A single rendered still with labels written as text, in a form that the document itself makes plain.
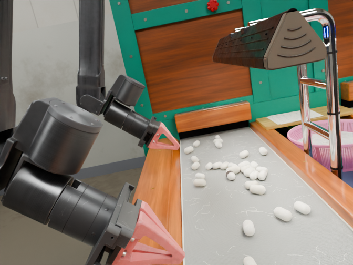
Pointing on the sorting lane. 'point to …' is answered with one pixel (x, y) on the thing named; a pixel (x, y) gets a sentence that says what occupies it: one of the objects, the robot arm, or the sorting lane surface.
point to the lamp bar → (272, 44)
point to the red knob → (213, 5)
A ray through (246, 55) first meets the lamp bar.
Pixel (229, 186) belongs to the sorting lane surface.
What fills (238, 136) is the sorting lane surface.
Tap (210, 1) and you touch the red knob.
